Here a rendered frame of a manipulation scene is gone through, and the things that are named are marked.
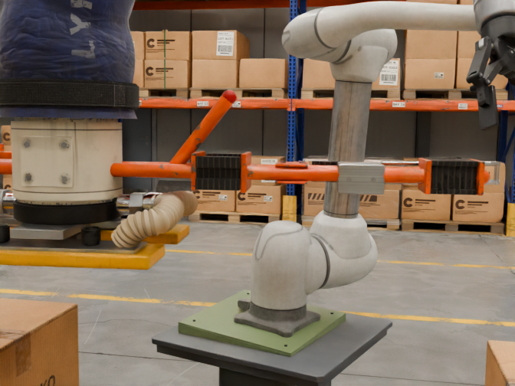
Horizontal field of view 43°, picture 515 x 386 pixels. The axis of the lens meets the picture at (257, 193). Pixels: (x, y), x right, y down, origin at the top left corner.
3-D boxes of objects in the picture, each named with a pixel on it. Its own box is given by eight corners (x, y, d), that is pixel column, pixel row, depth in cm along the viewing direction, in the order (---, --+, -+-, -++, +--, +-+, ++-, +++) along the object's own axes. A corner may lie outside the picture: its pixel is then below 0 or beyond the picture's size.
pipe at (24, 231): (-77, 235, 94) (-78, 197, 94) (5, 212, 119) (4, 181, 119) (152, 243, 91) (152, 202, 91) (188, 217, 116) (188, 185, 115)
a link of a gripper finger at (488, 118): (494, 86, 105) (492, 84, 104) (499, 125, 102) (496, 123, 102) (479, 93, 107) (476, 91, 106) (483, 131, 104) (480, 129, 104)
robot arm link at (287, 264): (237, 296, 180) (241, 218, 177) (291, 286, 190) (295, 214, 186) (270, 314, 167) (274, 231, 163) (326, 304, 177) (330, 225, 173)
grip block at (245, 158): (189, 192, 98) (189, 153, 97) (201, 185, 108) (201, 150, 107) (244, 193, 97) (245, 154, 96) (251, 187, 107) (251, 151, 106)
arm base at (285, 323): (257, 301, 194) (257, 282, 193) (322, 318, 181) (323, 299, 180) (220, 318, 179) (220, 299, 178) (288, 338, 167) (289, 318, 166)
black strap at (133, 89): (-39, 106, 93) (-41, 77, 93) (31, 109, 116) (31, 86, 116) (114, 107, 91) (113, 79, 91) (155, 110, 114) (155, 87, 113)
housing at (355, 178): (337, 194, 97) (338, 164, 97) (336, 189, 104) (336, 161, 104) (384, 194, 97) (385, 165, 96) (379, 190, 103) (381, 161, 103)
